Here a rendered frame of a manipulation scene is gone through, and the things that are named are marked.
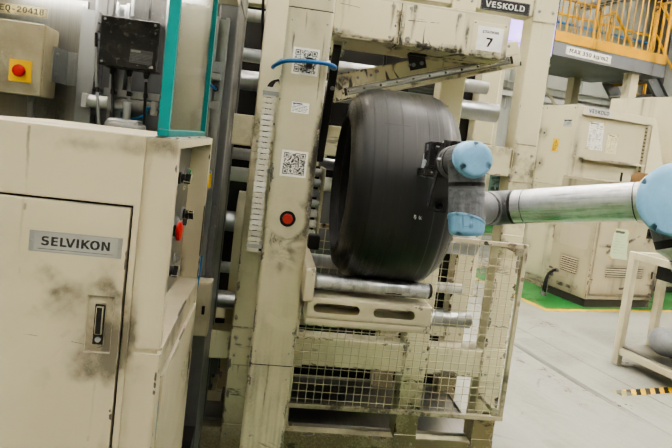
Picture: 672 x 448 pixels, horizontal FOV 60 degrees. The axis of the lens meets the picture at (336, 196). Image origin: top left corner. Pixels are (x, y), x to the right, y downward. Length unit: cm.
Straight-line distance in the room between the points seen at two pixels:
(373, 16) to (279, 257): 85
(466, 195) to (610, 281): 528
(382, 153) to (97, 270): 78
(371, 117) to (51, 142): 84
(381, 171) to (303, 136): 29
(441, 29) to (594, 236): 438
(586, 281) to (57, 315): 557
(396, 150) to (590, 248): 480
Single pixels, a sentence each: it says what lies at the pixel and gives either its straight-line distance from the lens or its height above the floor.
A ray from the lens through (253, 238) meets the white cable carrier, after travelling 172.
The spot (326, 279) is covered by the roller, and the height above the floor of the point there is 91.
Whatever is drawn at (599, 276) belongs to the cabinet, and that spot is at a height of 31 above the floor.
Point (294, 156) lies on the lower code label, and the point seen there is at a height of 124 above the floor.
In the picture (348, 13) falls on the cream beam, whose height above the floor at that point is 172.
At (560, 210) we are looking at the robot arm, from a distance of 126.
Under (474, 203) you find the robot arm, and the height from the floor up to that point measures 121.
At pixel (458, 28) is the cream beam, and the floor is 172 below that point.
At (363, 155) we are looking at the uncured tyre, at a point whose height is 127.
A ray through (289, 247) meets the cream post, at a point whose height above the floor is 98.
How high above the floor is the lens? 129
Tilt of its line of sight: 5 degrees down
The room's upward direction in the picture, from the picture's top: 7 degrees clockwise
